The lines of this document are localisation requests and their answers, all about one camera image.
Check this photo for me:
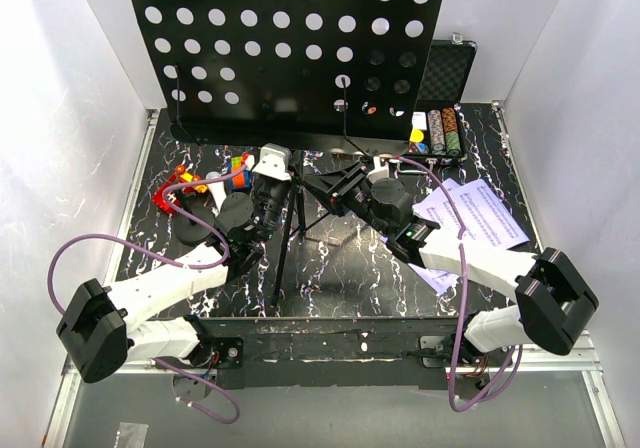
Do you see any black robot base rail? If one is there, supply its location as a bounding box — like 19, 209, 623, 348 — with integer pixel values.
183, 315, 456, 390

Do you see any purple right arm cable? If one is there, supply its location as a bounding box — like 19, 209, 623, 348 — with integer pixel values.
402, 156, 524, 413

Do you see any sheet music page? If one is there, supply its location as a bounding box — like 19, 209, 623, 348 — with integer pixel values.
413, 179, 529, 249
385, 203, 460, 294

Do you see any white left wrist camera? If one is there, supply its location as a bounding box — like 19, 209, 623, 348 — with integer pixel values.
252, 143, 291, 182

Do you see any yellow dealer chip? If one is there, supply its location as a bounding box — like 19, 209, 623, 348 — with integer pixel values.
409, 129, 425, 143

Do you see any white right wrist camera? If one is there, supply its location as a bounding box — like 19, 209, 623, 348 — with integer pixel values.
367, 156, 399, 183

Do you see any playing card deck box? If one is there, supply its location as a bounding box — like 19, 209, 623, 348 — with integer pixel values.
412, 112, 428, 131

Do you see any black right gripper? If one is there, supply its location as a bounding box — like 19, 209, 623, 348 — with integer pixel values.
303, 162, 392, 239

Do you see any black poker chip case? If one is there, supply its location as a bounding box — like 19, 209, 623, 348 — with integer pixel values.
407, 40, 477, 166

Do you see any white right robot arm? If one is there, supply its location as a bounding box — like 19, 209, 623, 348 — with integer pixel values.
303, 163, 599, 366

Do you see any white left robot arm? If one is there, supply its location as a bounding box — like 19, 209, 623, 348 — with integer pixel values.
56, 174, 291, 383

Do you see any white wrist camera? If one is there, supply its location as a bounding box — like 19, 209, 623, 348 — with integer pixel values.
367, 156, 399, 183
252, 143, 291, 182

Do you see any black tripod music stand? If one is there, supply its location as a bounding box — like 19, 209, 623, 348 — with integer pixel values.
123, 0, 446, 307

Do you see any red toy brick house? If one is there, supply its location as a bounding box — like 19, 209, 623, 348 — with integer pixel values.
151, 165, 201, 215

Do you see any orange blue toy car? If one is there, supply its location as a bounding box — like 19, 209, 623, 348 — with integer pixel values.
229, 154, 251, 192

